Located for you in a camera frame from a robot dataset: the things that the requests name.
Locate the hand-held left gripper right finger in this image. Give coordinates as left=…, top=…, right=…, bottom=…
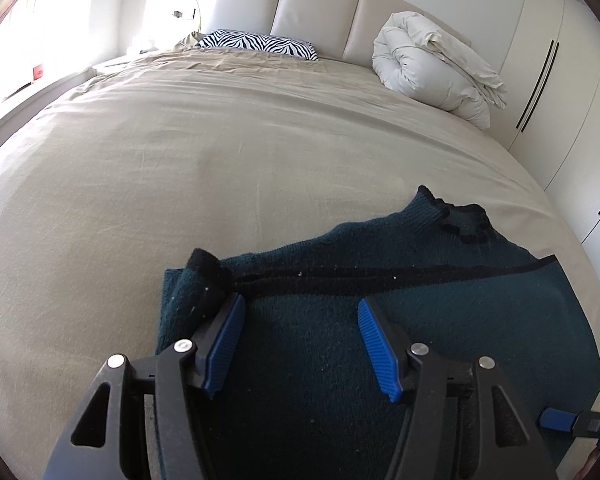
left=357, top=297, right=559, bottom=480

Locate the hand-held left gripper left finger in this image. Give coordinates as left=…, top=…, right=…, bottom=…
left=42, top=294, right=246, bottom=480

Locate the dark green knit sweater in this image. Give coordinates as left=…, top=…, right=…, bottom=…
left=154, top=185, right=600, bottom=480

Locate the person's right hand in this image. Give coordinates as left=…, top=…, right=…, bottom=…
left=576, top=452, right=600, bottom=480

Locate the bed with beige sheet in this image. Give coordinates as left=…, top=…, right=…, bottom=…
left=0, top=49, right=600, bottom=480

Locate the white folded duvet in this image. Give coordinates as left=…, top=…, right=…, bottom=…
left=371, top=11, right=509, bottom=129

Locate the zebra print pillow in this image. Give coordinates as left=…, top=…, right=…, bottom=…
left=195, top=29, right=320, bottom=62

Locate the white nightstand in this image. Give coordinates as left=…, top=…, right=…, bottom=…
left=92, top=55, right=132, bottom=77

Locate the beige pillow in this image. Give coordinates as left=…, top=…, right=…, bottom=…
left=172, top=32, right=207, bottom=52

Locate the white wardrobe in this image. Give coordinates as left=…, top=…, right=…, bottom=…
left=490, top=0, right=600, bottom=242

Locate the beige padded headboard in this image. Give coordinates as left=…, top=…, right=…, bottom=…
left=200, top=0, right=472, bottom=67

